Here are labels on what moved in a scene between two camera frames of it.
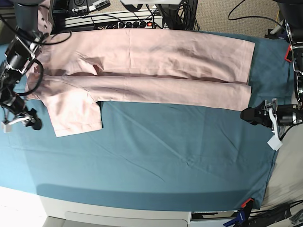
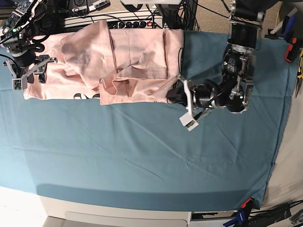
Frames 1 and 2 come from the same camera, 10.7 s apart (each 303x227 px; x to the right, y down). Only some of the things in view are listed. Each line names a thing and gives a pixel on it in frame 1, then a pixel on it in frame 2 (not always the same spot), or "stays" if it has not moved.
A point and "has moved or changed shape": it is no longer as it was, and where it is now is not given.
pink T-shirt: [79, 70] has moved or changed shape
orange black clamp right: [288, 56] stays
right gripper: [13, 102] -> [22, 67]
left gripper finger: [258, 114] -> [177, 94]
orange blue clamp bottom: [242, 219] stays
